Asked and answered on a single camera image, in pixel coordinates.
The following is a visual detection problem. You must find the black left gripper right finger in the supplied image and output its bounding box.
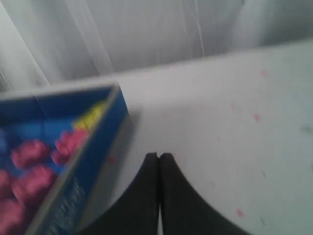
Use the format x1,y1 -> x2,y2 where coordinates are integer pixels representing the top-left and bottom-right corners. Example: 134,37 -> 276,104
159,153 -> 247,235

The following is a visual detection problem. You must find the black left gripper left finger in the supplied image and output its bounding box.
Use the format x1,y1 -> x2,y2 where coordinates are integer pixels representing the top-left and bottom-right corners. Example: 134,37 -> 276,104
80,153 -> 159,235

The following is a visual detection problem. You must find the blue board with wooden edge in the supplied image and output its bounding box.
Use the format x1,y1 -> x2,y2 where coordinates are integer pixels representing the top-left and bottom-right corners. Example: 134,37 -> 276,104
0,84 -> 128,235

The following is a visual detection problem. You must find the pink dough lump upper right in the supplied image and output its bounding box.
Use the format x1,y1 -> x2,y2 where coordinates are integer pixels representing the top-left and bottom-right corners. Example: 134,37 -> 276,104
51,129 -> 89,165

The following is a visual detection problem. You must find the pink dough lump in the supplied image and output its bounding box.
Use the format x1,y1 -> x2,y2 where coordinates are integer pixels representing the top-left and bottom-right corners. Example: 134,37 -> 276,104
11,140 -> 50,169
0,200 -> 25,235
11,164 -> 57,207
51,129 -> 89,165

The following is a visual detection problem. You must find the yellow dough lump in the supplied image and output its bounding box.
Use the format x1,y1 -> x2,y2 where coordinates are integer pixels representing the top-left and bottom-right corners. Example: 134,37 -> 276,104
72,101 -> 108,130

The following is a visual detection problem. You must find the pink dough lump middle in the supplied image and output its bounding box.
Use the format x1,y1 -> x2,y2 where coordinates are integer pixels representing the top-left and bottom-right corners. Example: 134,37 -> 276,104
11,164 -> 57,207

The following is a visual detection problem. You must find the pink dough lump upper left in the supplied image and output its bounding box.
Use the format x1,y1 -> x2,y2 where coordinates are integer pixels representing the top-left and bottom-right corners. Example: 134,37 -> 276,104
11,140 -> 50,169

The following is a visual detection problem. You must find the pink dough lump lower left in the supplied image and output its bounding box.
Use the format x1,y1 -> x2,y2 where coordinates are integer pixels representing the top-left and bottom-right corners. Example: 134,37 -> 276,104
0,200 -> 25,235

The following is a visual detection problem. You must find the pink dough lump left edge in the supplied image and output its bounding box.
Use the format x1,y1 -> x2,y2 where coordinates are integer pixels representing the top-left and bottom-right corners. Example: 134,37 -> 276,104
0,170 -> 11,199

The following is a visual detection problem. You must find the white backdrop sheet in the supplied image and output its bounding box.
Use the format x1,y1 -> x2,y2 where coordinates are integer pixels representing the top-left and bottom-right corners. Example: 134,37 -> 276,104
0,0 -> 313,91

